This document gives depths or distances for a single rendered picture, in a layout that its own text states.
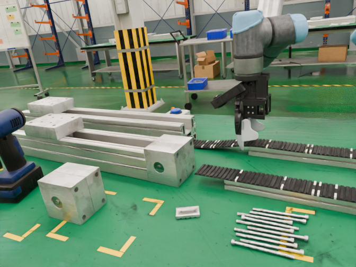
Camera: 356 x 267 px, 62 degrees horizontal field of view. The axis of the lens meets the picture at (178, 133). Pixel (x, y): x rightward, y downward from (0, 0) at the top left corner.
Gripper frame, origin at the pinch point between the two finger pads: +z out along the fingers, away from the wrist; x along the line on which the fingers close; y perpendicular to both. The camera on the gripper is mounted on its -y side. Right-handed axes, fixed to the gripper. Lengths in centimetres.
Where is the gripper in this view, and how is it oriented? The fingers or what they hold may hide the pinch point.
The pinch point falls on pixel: (242, 141)
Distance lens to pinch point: 88.2
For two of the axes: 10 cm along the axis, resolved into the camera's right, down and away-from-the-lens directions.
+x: 4.9, -3.7, 7.9
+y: 8.7, 0.9, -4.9
